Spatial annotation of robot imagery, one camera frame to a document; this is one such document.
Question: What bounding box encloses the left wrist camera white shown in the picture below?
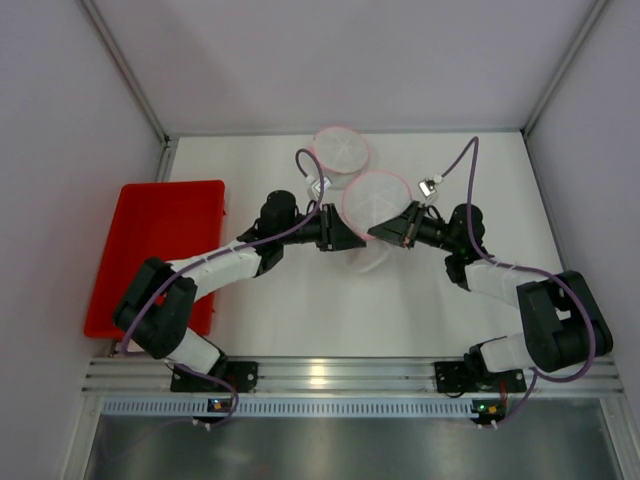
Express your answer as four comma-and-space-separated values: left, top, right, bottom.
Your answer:
305, 175, 332, 200

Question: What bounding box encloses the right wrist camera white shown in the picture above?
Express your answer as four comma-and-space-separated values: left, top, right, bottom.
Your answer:
418, 175, 443, 204

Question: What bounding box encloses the white mesh laundry bag pink trim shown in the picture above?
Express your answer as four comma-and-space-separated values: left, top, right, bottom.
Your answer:
311, 126, 371, 190

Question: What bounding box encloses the slotted cable duct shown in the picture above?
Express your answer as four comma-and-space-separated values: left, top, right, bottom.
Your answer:
102, 396, 504, 419

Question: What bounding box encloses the aluminium mounting rail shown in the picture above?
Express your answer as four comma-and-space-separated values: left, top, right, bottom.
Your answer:
81, 357, 624, 398

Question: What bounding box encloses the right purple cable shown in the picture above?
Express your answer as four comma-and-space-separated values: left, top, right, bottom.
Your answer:
439, 136, 599, 427

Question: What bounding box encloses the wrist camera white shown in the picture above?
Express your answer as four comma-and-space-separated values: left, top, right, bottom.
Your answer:
305, 175, 332, 200
418, 175, 443, 204

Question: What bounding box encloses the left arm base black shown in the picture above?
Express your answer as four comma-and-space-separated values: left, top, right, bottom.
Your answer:
170, 360, 259, 393

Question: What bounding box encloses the red plastic bin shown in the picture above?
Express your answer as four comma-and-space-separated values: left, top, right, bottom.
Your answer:
84, 180, 225, 341

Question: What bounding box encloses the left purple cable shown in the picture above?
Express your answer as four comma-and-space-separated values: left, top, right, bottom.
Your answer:
119, 147, 326, 427

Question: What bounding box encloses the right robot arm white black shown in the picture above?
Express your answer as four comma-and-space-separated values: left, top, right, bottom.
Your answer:
368, 201, 614, 376

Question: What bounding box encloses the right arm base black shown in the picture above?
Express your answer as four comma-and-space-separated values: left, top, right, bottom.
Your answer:
434, 348, 527, 398

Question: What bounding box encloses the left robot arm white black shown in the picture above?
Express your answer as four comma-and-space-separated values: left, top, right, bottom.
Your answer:
113, 190, 366, 378

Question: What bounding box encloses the spare white mesh laundry bag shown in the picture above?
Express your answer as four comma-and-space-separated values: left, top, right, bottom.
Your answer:
341, 170, 412, 274

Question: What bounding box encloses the purple cable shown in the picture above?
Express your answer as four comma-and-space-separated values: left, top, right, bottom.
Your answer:
119, 147, 326, 427
439, 136, 599, 427

